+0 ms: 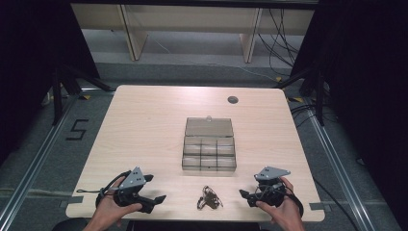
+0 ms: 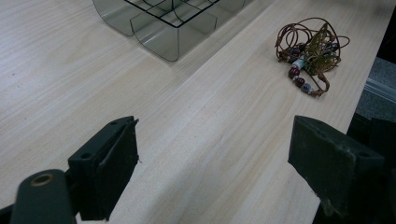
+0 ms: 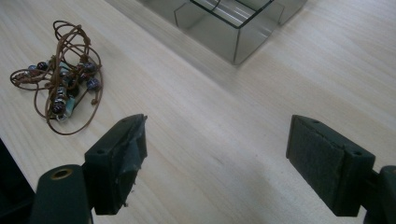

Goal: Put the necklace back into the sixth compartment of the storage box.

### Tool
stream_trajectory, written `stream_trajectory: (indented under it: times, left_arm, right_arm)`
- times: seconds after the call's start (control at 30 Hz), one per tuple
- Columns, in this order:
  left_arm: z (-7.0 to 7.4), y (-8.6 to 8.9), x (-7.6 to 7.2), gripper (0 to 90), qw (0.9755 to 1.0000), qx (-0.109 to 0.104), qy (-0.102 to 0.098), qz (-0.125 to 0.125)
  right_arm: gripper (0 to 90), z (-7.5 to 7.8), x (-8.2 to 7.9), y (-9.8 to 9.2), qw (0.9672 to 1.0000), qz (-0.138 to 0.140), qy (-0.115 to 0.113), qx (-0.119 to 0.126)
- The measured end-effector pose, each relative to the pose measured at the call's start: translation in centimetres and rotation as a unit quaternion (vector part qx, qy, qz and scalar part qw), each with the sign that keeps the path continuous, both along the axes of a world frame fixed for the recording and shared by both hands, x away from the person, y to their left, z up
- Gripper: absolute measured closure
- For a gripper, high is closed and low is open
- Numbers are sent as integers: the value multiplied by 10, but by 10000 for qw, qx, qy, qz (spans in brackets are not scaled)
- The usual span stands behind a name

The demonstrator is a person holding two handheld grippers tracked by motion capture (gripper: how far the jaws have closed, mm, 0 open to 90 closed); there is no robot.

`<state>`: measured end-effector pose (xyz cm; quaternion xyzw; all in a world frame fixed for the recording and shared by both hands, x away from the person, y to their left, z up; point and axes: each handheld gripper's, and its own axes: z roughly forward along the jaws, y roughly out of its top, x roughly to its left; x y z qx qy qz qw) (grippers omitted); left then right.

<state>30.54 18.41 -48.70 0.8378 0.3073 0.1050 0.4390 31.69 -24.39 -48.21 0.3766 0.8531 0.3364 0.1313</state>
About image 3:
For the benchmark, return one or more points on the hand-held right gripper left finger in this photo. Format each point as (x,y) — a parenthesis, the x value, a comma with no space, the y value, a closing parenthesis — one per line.
(113,168)

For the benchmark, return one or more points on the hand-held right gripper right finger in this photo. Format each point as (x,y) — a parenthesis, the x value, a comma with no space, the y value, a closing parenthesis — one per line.
(327,168)

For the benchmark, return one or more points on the clear glass box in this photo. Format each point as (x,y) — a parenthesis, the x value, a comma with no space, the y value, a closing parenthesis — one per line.
(230,28)

